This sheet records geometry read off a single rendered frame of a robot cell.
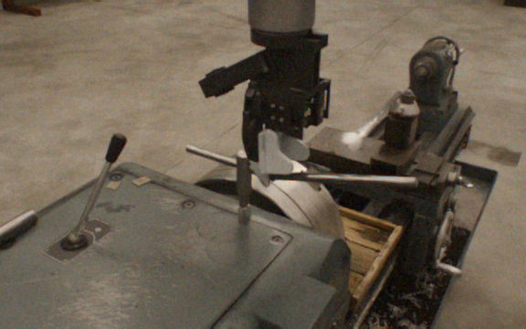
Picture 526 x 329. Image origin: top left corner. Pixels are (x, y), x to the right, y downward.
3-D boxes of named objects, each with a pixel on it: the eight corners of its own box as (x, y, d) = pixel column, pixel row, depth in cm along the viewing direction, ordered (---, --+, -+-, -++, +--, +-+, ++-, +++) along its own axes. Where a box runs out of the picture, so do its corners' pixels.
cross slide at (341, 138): (439, 198, 138) (442, 185, 136) (301, 158, 157) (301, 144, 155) (455, 172, 150) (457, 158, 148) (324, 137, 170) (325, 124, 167)
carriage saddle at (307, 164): (435, 220, 139) (439, 202, 136) (289, 174, 161) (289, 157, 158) (461, 173, 161) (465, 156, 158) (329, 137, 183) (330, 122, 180)
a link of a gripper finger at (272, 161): (286, 206, 64) (289, 140, 59) (247, 192, 66) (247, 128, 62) (298, 195, 66) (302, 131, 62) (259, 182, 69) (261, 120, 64)
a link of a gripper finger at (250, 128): (251, 167, 62) (252, 100, 58) (241, 164, 63) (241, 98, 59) (271, 153, 66) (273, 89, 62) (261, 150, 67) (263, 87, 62)
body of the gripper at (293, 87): (300, 146, 58) (305, 44, 52) (238, 129, 62) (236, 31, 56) (329, 122, 64) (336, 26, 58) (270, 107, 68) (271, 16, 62)
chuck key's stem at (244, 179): (234, 223, 74) (233, 153, 68) (242, 216, 75) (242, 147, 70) (246, 228, 73) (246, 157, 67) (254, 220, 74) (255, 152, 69)
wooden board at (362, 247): (355, 313, 110) (357, 299, 108) (222, 255, 127) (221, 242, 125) (400, 238, 132) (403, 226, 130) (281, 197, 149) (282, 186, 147)
